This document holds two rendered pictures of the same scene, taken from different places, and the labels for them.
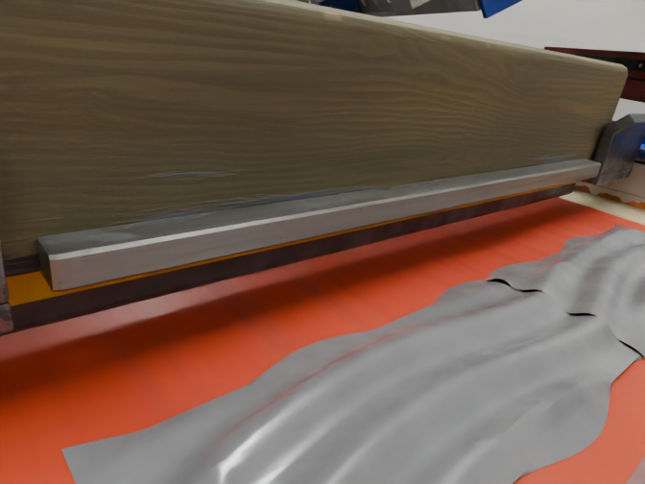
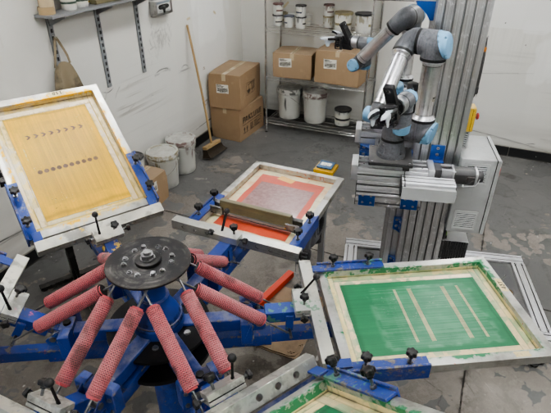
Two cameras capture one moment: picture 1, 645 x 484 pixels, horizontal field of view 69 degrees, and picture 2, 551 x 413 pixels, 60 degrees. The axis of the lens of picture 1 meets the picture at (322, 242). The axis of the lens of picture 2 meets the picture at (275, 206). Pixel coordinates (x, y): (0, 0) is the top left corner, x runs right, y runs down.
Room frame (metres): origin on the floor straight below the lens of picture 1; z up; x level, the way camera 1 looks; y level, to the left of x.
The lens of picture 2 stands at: (0.93, 1.94, 2.35)
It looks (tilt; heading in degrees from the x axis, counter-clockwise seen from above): 32 degrees down; 248
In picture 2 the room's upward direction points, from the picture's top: straight up
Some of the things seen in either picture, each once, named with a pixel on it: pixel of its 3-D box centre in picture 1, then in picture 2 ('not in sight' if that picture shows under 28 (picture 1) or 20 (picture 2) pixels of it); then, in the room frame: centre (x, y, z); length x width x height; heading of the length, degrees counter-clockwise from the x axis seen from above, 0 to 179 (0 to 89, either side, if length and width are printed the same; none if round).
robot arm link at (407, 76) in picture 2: not in sight; (407, 53); (-0.88, -0.46, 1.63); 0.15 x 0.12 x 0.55; 32
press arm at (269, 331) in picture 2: not in sight; (317, 330); (0.24, 0.71, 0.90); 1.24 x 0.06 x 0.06; 164
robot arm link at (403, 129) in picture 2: not in sight; (398, 121); (-0.34, 0.27, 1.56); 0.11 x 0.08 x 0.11; 123
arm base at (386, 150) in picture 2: not in sight; (391, 145); (-0.50, 0.03, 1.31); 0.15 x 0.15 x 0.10
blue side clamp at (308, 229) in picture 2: not in sight; (303, 235); (0.06, 0.17, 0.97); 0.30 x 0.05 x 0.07; 44
